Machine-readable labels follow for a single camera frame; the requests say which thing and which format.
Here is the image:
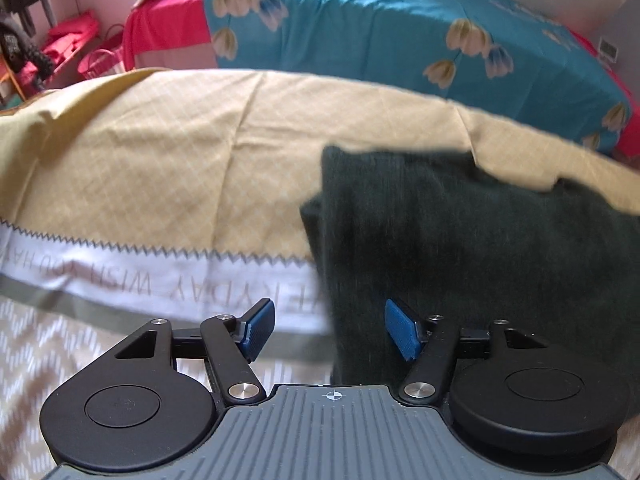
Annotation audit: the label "dark green knit sweater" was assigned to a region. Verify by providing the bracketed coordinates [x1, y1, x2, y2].
[299, 145, 640, 423]

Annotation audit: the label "beige patterned bed sheet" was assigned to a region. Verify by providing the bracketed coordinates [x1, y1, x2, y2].
[0, 67, 640, 480]

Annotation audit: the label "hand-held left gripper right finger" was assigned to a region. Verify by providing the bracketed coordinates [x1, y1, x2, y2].
[384, 298, 551, 406]

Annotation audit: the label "dark hanging clothes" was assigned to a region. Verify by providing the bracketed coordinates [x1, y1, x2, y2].
[0, 0, 67, 93]

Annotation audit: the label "teal floral quilt red border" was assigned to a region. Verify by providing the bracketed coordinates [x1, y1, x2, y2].
[122, 0, 640, 163]

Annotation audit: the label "pink woven basket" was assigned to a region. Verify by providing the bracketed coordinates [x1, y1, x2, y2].
[79, 24, 126, 82]

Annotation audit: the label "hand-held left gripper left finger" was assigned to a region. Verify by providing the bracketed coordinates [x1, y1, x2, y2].
[115, 298, 267, 407]

